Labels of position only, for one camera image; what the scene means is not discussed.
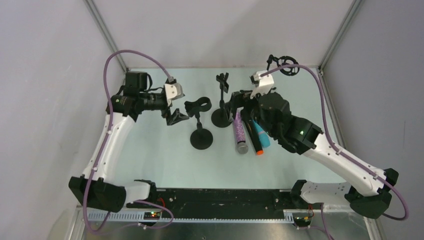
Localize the blue microphone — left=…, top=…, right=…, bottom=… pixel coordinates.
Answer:
left=254, top=121, right=271, bottom=148

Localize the white slotted cable duct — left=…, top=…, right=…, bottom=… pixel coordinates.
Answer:
left=89, top=211, right=296, bottom=223

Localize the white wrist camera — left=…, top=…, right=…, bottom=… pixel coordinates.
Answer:
left=164, top=82, right=185, bottom=107
left=250, top=70, right=275, bottom=99

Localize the black tripod shock mount stand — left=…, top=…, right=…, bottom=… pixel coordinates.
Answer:
left=266, top=54, right=300, bottom=77

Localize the left controller board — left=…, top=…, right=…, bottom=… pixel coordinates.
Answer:
left=143, top=211, right=162, bottom=221

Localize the black ring clip stand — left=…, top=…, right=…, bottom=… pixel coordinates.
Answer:
left=184, top=96, right=214, bottom=150

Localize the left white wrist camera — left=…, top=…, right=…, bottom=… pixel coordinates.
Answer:
left=164, top=82, right=185, bottom=107

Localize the controller board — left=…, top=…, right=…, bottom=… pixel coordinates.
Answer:
left=143, top=211, right=162, bottom=221
left=293, top=216, right=314, bottom=228

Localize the right controller board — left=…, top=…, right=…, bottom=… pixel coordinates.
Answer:
left=293, top=216, right=314, bottom=228

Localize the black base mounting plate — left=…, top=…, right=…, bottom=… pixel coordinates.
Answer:
left=147, top=188, right=309, bottom=220

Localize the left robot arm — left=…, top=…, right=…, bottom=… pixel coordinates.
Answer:
left=68, top=71, right=188, bottom=213

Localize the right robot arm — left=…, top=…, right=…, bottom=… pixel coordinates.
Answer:
left=224, top=91, right=399, bottom=219

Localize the black fork clip stand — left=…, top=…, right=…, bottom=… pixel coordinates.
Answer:
left=211, top=72, right=231, bottom=128

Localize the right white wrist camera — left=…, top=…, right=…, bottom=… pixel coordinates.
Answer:
left=250, top=70, right=275, bottom=99

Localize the black microphone orange end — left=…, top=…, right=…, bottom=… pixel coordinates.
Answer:
left=241, top=116, right=264, bottom=156

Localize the purple glitter microphone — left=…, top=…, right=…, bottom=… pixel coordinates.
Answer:
left=232, top=110, right=249, bottom=155

